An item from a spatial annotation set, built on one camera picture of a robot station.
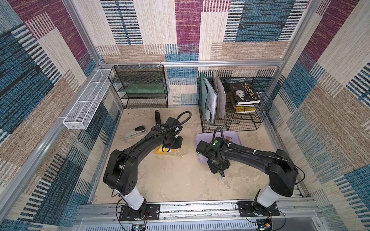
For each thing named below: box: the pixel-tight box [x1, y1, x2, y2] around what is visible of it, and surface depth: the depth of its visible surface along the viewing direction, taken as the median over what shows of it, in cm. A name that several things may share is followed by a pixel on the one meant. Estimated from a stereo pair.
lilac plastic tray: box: [214, 130, 243, 146], surface depth 104 cm
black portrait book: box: [229, 81, 261, 105], surface depth 98 cm
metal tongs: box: [219, 170, 226, 181], surface depth 76 cm
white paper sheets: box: [202, 77, 219, 122], surface depth 93 cm
